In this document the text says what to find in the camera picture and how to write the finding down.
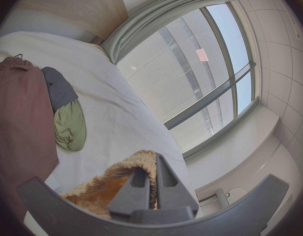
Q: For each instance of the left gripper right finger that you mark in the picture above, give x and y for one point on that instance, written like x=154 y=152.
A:
x=174 y=193

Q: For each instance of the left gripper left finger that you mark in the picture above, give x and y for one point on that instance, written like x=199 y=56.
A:
x=131 y=195

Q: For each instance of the tan shorts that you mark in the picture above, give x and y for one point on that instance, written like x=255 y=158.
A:
x=117 y=171

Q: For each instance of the bed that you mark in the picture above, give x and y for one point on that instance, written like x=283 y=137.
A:
x=112 y=87

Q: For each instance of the green garment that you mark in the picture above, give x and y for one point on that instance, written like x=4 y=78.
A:
x=70 y=129

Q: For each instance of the window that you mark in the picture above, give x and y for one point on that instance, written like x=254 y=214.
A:
x=181 y=82

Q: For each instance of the dark grey garment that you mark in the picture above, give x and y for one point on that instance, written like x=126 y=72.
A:
x=59 y=87

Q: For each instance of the brown shorts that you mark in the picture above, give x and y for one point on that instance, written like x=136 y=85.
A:
x=21 y=112

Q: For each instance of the pale green curtain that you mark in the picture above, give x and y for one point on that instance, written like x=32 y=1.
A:
x=131 y=31

